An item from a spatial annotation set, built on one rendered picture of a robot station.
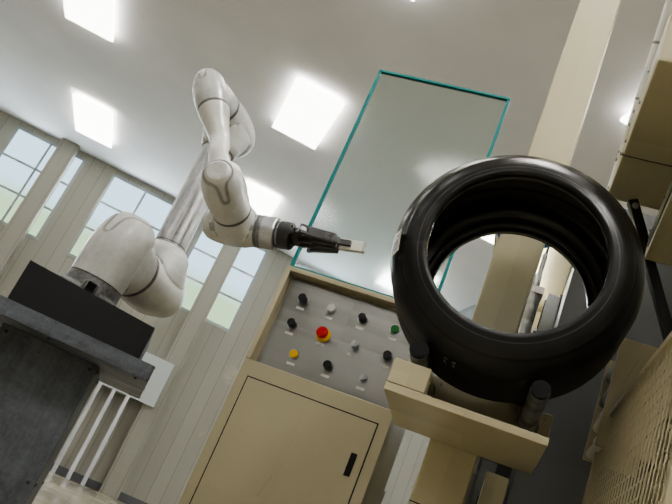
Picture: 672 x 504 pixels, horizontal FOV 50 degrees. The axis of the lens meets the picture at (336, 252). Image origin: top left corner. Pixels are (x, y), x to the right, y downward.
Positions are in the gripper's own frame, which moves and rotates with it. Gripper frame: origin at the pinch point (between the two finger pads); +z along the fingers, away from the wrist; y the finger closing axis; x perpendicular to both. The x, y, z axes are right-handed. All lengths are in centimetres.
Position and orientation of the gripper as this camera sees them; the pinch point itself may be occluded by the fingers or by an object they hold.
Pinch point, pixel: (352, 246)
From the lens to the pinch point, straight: 189.6
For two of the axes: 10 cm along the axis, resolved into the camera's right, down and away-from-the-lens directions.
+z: 9.6, 1.6, -2.3
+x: -2.4, 8.8, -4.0
